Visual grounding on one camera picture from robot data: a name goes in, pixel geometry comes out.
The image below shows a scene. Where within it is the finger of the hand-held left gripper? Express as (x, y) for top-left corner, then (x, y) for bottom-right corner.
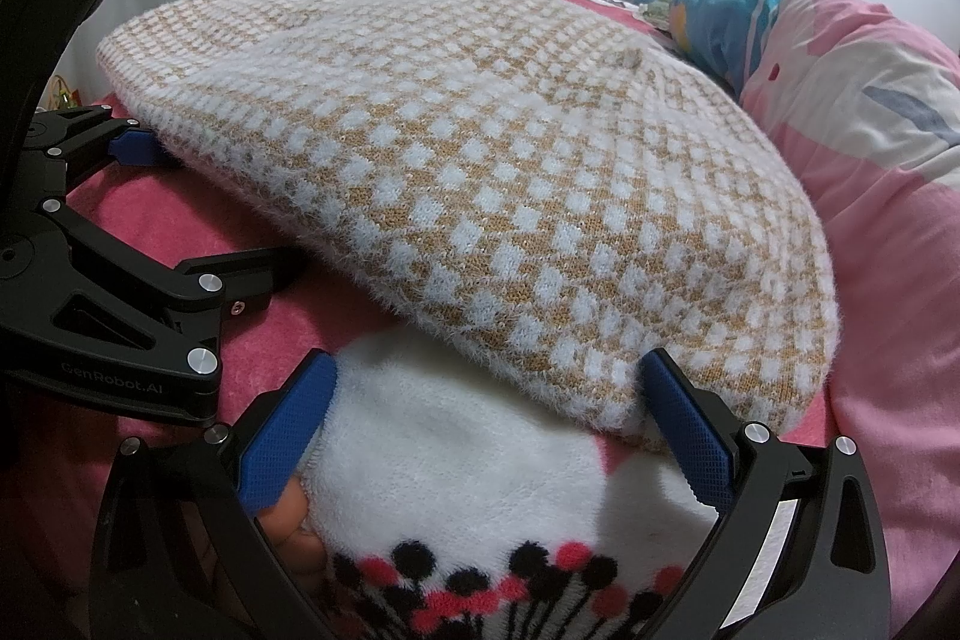
(28, 104), (182, 200)
(41, 197), (310, 380)

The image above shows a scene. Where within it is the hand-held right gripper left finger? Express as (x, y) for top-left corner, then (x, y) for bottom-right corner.
(90, 347), (338, 640)

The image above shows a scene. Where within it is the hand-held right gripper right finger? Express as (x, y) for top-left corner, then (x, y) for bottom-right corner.
(637, 347), (893, 640)

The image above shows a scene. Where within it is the person's left hand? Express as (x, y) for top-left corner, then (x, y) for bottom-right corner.
(255, 481), (329, 585)

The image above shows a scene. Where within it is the pink floral fleece blanket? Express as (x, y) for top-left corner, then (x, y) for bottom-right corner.
(15, 0), (901, 640)

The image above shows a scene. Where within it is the beige white checked knit coat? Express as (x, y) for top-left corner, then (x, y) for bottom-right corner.
(96, 0), (839, 453)

